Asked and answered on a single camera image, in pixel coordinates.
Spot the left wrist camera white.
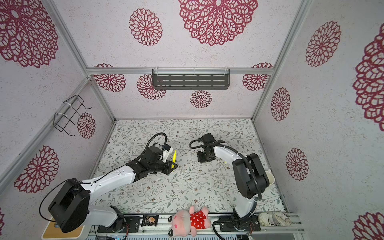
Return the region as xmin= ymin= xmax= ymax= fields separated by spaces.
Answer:
xmin=163 ymin=144 xmax=174 ymax=163

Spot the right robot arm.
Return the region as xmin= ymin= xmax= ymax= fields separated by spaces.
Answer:
xmin=189 ymin=133 xmax=275 ymax=219

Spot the black wire wall rack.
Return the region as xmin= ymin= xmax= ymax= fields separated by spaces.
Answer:
xmin=52 ymin=95 xmax=92 ymax=137

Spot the dark grey wall shelf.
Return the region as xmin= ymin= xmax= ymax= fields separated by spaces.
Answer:
xmin=152 ymin=69 xmax=231 ymax=90

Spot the pink pig plush toy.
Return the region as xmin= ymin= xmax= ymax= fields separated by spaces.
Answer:
xmin=168 ymin=206 xmax=212 ymax=238

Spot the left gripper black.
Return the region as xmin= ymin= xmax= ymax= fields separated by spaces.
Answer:
xmin=149 ymin=160 xmax=179 ymax=175

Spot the small dark snack packet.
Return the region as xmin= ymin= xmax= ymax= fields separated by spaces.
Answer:
xmin=141 ymin=215 xmax=159 ymax=227

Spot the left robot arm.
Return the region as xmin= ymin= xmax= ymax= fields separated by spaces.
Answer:
xmin=48 ymin=144 xmax=178 ymax=233

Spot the white cup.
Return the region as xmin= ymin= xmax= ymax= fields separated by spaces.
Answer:
xmin=266 ymin=171 xmax=275 ymax=187

